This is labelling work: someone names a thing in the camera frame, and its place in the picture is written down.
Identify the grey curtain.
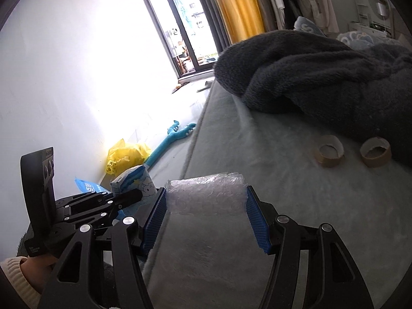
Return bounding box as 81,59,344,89
190,0,233,55

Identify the person's left forearm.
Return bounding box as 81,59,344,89
0,257,43,309

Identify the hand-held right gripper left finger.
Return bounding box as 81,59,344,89
37,187,168,309

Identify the yellow plastic bag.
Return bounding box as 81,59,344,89
106,138,152,176

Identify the grey hanging garment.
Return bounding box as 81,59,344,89
248,0,274,33

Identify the person's left hand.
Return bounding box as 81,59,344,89
19,254,58,289

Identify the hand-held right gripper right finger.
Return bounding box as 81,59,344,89
245,185,375,309

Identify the blue plush toy stick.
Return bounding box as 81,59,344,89
142,120,197,171

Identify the black framed window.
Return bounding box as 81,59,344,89
135,0,226,78

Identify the brown cardboard tape core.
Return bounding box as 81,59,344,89
360,137,392,169
314,134,345,168

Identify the blue printed quilt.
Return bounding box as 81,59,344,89
294,16,400,49

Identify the blue plastic bag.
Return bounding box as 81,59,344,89
75,177,110,198

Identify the white dresser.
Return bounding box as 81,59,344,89
349,21,394,38

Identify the blue tissue packet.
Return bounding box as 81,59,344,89
110,165,157,217

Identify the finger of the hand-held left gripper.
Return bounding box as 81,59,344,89
109,188,144,208

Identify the light grey bed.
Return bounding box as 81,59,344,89
142,79,407,309

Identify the white shelf rack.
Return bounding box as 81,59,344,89
356,2,371,24

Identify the white hanging jacket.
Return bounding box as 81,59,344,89
299,0,339,37

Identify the bubble wrap roll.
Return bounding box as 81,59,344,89
165,172,248,217

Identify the dark grey fleece blanket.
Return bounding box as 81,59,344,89
214,30,412,163

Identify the black hanging garment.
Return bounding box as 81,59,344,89
280,0,304,27

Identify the white hanging shirt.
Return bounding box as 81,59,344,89
261,0,286,30

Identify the yellow curtain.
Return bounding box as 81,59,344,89
204,0,266,44

